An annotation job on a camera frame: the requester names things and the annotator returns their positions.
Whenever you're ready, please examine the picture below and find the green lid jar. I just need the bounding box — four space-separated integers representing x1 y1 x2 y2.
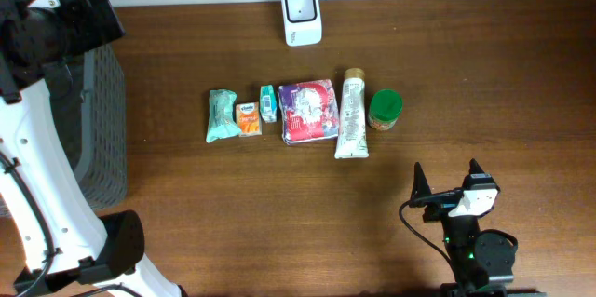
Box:
367 89 403 131

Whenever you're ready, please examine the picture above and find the grey plastic mesh basket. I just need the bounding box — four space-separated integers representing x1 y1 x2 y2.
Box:
0 0 129 218

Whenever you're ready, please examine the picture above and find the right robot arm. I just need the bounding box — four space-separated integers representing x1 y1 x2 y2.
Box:
399 159 543 297

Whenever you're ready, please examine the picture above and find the white lotion tube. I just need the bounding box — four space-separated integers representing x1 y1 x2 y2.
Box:
334 68 369 159

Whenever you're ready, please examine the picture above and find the pink purple snack packet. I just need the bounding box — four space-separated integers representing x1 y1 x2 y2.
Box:
278 79 339 145

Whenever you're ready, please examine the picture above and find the teal tissue pack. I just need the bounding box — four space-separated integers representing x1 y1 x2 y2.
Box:
260 85 278 123

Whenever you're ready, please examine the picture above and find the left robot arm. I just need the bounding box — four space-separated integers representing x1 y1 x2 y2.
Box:
1 0 184 297

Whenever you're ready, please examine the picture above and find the orange tissue pack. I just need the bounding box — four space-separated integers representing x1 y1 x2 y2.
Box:
236 102 262 137

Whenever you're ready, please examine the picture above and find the light green wipes packet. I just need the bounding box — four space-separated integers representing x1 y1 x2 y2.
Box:
206 89 241 143

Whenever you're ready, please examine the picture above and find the white barcode scanner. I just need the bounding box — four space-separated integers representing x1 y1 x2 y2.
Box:
280 0 322 47

